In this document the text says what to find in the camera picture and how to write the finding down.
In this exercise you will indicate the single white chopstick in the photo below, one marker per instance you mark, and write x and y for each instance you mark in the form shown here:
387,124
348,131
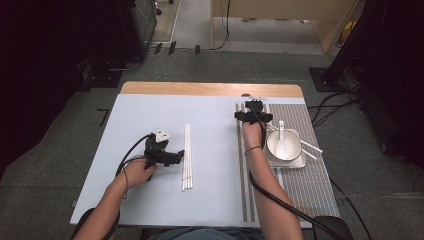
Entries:
310,155
313,148

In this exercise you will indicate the person's right hand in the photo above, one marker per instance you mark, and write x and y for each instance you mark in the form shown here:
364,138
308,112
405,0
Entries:
252,135

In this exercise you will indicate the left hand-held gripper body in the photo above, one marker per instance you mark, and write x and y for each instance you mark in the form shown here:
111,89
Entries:
156,148

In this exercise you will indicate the dark cabinet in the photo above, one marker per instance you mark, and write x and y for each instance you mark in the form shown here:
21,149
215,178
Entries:
146,23

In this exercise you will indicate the yellow object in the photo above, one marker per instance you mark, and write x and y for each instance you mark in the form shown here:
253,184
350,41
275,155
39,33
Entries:
348,30

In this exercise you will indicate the black left wrist band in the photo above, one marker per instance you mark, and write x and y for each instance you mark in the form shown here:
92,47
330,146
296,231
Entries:
126,181

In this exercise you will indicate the black floor tape strip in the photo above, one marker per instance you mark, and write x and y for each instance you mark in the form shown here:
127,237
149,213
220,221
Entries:
158,48
197,49
172,47

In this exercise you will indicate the row of white chopsticks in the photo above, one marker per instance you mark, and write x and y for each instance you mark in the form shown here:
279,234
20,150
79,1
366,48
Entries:
187,160

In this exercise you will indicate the square white plate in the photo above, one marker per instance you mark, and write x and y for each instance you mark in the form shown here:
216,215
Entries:
293,164

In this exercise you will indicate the black angled floor tape mark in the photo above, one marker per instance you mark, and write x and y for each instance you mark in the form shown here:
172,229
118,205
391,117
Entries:
104,116

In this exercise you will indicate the white ceramic spoon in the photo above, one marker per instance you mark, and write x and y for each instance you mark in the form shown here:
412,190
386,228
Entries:
282,150

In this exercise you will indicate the white bowl with dark rim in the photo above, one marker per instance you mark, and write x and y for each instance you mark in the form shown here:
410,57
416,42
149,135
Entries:
294,143

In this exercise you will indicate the grey striped placemat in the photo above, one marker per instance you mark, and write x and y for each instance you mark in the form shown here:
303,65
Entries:
316,186

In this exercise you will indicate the person's left hand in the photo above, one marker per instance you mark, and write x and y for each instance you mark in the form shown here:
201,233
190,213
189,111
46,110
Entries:
136,174

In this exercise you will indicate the person's grey-blue clothing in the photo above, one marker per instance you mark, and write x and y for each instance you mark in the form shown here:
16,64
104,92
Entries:
206,235

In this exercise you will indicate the black wrist band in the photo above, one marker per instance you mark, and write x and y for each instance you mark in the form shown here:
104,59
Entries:
126,181
253,147

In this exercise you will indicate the black floor stand base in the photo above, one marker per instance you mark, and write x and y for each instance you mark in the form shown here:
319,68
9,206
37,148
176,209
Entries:
103,78

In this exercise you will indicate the black curtain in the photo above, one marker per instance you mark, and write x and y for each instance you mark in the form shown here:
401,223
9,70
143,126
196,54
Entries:
33,66
400,66

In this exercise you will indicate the black right wrist band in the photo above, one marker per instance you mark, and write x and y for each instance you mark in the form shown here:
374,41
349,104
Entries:
253,147

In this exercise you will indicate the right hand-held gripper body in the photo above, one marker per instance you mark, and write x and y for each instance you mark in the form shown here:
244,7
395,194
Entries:
254,108

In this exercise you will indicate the light wooden furniture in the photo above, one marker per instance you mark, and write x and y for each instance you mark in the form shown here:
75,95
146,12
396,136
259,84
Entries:
266,8

